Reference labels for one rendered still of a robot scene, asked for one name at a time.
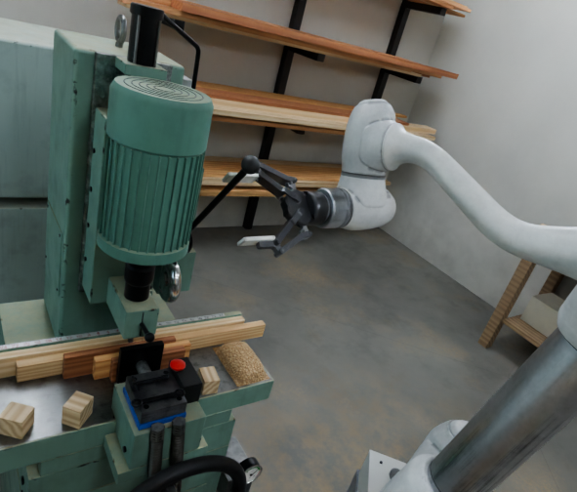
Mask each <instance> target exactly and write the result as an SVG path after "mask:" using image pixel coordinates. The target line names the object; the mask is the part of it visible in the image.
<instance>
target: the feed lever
mask: <svg viewBox="0 0 577 492"><path fill-rule="evenodd" d="M241 168H242V169H241V170H240V171H239V172H238V173H237V174H236V175H235V177H234V178H233V179H232V180H231V181H230V182H229V183H228V184H227V185H226V186H225V187H224V189H223V190H222V191H221V192H220V193H219V194H218V195H217V196H216V197H215V198H214V199H213V200H212V202H211V203H210V204H209V205H208V206H207V207H206V208H205V209H204V210H203V211H202V212H201V213H200V214H199V216H198V217H197V218H196V219H195V220H194V221H193V223H192V228H191V231H193V230H194V229H195V228H196V227H197V226H198V225H199V224H200V223H201V222H202V221H203V220H204V219H205V218H206V217H207V216H208V215H209V214H210V213H211V211H212V210H213V209H214V208H215V207H216V206H217V205H218V204H219V203H220V202H221V201H222V200H223V199H224V198H225V197H226V196H227V195H228V194H229V193H230V192H231V191H232V190H233V189H234V187H235V186H236V185H237V184H238V183H239V182H240V181H241V180H242V179H243V178H244V177H245V176H246V175H247V174H248V175H253V174H256V173H257V172H258V171H259V169H260V161H259V159H258V158H257V157H256V156H253V155H248V156H245V157H244V158H243V159H242V161H241ZM191 248H192V236H191V234H190V239H189V245H188V250H187V252H188V253H189V252H190V250H191Z"/></svg>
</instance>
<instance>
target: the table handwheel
mask: <svg viewBox="0 0 577 492"><path fill-rule="evenodd" d="M205 472H223V473H226V474H228V475H229V476H230V477H231V479H232V488H231V491H230V492H245V490H246V485H247V479H246V473H245V471H244V469H243V468H242V466H241V465H240V464H239V463H238V462H236V461H235V460H233V459H232V458H230V457H226V456H221V455H207V456H200V457H196V458H192V459H188V460H185V461H182V462H179V463H177V464H175V465H173V466H170V467H168V468H166V469H164V470H161V471H160V472H158V473H156V474H154V475H153V476H151V477H149V478H148V479H146V480H145V481H143V482H142V483H141V484H139V485H138V486H137V487H135V488H134V489H133V490H132V491H130V492H177V490H176V488H175V485H174V483H176V482H178V481H180V480H183V479H185V478H188V477H190V476H193V475H197V474H200V473H205Z"/></svg>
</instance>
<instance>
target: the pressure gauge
mask: <svg viewBox="0 0 577 492"><path fill-rule="evenodd" d="M240 465H241V466H242V468H243V469H244V471H245V473H246V479H247V484H248V483H250V482H252V481H254V480H255V479H256V478H258V476H259V475H260V474H261V472H262V470H263V468H262V466H261V465H260V464H259V462H258V460H257V459H256V458H255V457H250V458H247V459H245V460H243V461H242V462H241V463H240ZM254 472H255V473H254ZM253 473H254V474H253ZM250 474H253V475H252V476H251V475H250Z"/></svg>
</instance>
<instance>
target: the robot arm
mask: <svg viewBox="0 0 577 492"><path fill-rule="evenodd" d="M403 163H412V164H416V165H418V166H420V167H422V168H423V169H424V170H426V171H427V172H428V173H429V174H430V175H431V176H432V177H433V179H434V180H435V181H436V182H437V183H438V184H439V185H440V187H441V188H442V189H443V190H444V191H445V192H446V194H447V195H448V196H449V197H450V198H451V199H452V200H453V202H454V203H455V204H456V205H457V206H458V207H459V208H460V210H461V211H462V212H463V213H464V214H465V215H466V216H467V218H468V219H469V220H470V221H471V222H472V223H473V224H474V226H475V227H476V228H477V229H478V230H479V231H480V232H481V233H482V234H483V235H484V236H485V237H487V238H488V239H489V240H490V241H491V242H493V243H494V244H496V245H497V246H498V247H500V248H502V249H503V250H505V251H507V252H509V253H511V254H513V255H515V256H517V257H519V258H522V259H524V260H527V261H528V262H531V263H534V264H536V265H539V266H542V267H546V268H549V269H551V270H554V271H556V272H559V273H561V274H564V275H566V276H568V277H571V278H573V279H575V280H577V226H554V225H534V224H530V223H527V222H524V221H522V220H520V219H518V218H516V217H514V216H513V215H511V214H510V213H508V212H507V211H506V210H505V209H504V208H503V207H501V206H500V205H499V204H498V203H497V202H496V201H495V200H494V199H493V198H492V197H491V196H490V195H489V194H488V193H487V192H486V191H485V190H484V189H483V188H482V187H481V186H480V185H479V184H478V183H477V182H476V181H475V180H474V179H473V178H472V177H471V176H470V175H469V174H468V173H467V172H466V171H465V170H464V169H463V168H462V167H461V166H460V165H459V164H458V163H457V162H456V161H455V160H454V159H453V158H452V157H451V156H450V155H449V154H448V153H447V152H446V151H445V150H443V149H442V148H441V147H440V146H438V145H437V144H435V143H433V142H431V141H429V140H427V139H424V138H421V137H418V136H415V135H412V134H409V133H407V132H406V131H405V129H404V127H403V126H402V125H401V124H400V123H396V122H395V113H394V110H393V108H392V106H391V105H390V104H389V103H388V102H387V101H385V100H379V99H374V100H365V101H362V102H360V103H359V104H358V105H356V106H355V107H354V109H353V110H352V112H351V114H350V118H349V121H348V124H347V128H346V131H345V136H344V142H343V149H342V172H341V177H340V180H339V182H338V185H337V187H334V188H328V187H322V188H320V189H318V190H317V191H314V190H306V191H299V190H297V189H296V184H295V183H296V182H297V178H295V177H290V176H287V175H285V174H283V173H281V172H279V171H277V170H275V169H273V168H271V167H270V166H268V165H266V164H264V163H262V162H260V169H259V171H258V172H257V173H256V174H253V175H248V174H247V175H246V176H245V177H244V178H243V179H242V180H241V181H240V183H248V184H252V183H253V182H257V183H258V184H259V185H261V186H262V187H264V188H265V189H266V190H268V191H269V192H270V193H272V194H273V195H274V196H275V197H276V199H277V200H278V201H280V202H281V203H280V206H281V208H282V210H283V217H284V218H286V220H287V221H286V223H285V224H284V225H283V227H282V229H281V230H280V231H279V232H278V233H277V234H276V236H274V235H273V236H252V237H243V238H242V239H241V240H240V241H238V242H237V246H251V245H256V247H257V249H259V250H260V249H271V250H272V251H273V255H274V256H275V257H276V258H278V257H279V256H281V255H282V254H284V253H285V252H287V251H288V250H289V249H290V248H292V247H293V246H294V245H296V244H297V243H298V242H300V241H304V240H307V239H308V238H310V237H311V236H312V232H311V231H310V230H308V228H307V226H317V227H319V228H343V229H347V230H365V229H371V228H376V227H379V226H383V225H385V224H387V223H388V222H389V221H390V220H391V219H392V218H393V216H394V214H395V209H396V204H395V200H394V198H393V197H392V195H391V194H390V192H389V191H388V190H386V173H387V171H393V170H395V169H397V168H398V166H399V165H401V164H403ZM282 185H283V186H285V187H283V186H282ZM288 188H289V189H290V190H289V189H288ZM284 194H286V196H285V197H283V195H284ZM293 225H295V226H297V227H300V228H301V230H300V231H299V233H298V235H297V236H296V237H294V238H293V239H292V240H290V241H289V242H288V243H286V244H285V245H284V246H282V247H281V246H280V244H281V242H282V240H283V239H284V237H285V236H286V235H287V233H288V232H289V231H290V229H291V228H292V227H293ZM576 415H577V285H576V286H575V288H574V289H573V290H572V292H571V293H570V294H569V296H568V297H567V298H566V300H565V301H564V303H563V304H562V305H561V307H560V308H559V311H558V314H557V328H556V329H555V331H554V332H553V333H552V334H551V335H550V336H549V337H548V338H547V339H546V340H545V341H544V343H543V344H542V345H541V346H539V347H538V348H537V349H536V350H535V351H534V352H533V353H532V354H531V355H530V356H529V358H528V359H527V360H526V361H525V362H524V363H523V364H522V365H521V366H520V367H519V368H518V369H517V370H516V371H515V372H514V374H513V375H512V376H511V377H510V378H509V379H508V380H507V381H506V382H505V383H504V384H503V385H502V386H501V387H500V388H499V390H498V391H497V392H496V393H495V394H494V395H493V396H492V397H491V398H490V399H489V400H488V401H487V402H486V403H485V404H484V405H483V407H482V408H481V409H480V410H479V411H478V412H477V413H476V414H475V415H474V416H473V417H472V418H471V419H470V420H469V421H464V420H449V421H447V422H444V423H442V424H440V425H438V426H436V427H435V428H433V429H432V430H431V431H430V433H429V434H428V435H427V437H426V438H425V440H424V441H423V443H422V444H421V445H420V446H419V448H418V449H417V451H416V452H415V453H414V455H413V456H412V458H411V459H410V460H409V462H408V463H407V464H406V466H405V467H404V468H402V469H401V470H399V469H397V468H393V469H391V471H390V473H389V475H390V479H391V480H390V481H389V482H388V483H387V484H386V485H385V486H384V487H383V488H382V490H381V491H380V492H492V491H493V490H494V489H495V488H496V487H498V486H499V485H500V484H501V483H502V482H503V481H504V480H505V479H506V478H507V477H509V476H510V475H511V474H512V473H513V472H514V471H515V470H516V469H518V468H519V467H520V466H521V465H522V464H523V463H524V462H525V461H526V460H527V459H529V458H530V457H531V456H532V455H533V454H534V453H535V452H536V451H537V450H539V449H540V448H541V447H542V446H543V445H544V444H545V443H546V442H547V441H548V440H550V439H551V438H552V437H553V436H554V435H555V434H556V433H557V432H558V431H560V430H561V429H562V428H563V427H564V426H565V425H566V424H567V423H568V422H570V421H571V420H572V419H573V418H574V417H575V416H576Z"/></svg>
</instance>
